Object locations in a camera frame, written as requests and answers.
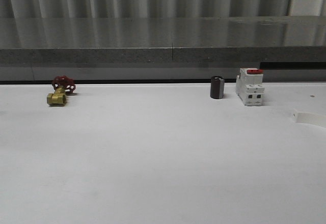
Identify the grey stone ledge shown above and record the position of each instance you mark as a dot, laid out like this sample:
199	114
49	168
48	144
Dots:
127	42

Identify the brass valve with red handle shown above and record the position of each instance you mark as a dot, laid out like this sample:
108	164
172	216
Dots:
62	86

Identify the white circuit breaker red switch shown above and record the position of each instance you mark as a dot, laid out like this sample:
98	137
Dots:
249	86

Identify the white half pipe clamp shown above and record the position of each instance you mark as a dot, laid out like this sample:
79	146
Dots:
309	118

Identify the dark cylindrical capacitor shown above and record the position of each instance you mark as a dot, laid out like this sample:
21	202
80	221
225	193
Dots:
217	87

